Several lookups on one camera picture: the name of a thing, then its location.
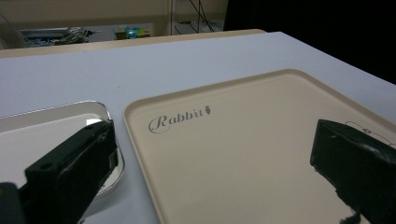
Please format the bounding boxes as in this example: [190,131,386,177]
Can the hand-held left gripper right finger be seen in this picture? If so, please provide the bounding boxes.
[309,119,396,224]

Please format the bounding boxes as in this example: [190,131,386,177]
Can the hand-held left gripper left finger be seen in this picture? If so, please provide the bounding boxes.
[18,119,120,224]

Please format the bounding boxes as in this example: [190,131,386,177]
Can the shiny metal tray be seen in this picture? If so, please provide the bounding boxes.
[0,100,126,200]

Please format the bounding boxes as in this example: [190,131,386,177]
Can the beige plastic tray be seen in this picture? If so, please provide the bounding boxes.
[122,68,396,224]

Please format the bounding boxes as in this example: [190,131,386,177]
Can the patterned cloth pile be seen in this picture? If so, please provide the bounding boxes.
[52,27,94,46]

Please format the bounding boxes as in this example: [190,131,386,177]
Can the grey flat box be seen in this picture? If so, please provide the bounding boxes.
[20,27,72,39]

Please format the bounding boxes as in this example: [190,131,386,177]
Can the colourful toy blocks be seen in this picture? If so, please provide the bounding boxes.
[113,26,151,40]

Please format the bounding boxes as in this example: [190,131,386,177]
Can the black cables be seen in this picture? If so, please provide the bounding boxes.
[174,0,216,35]

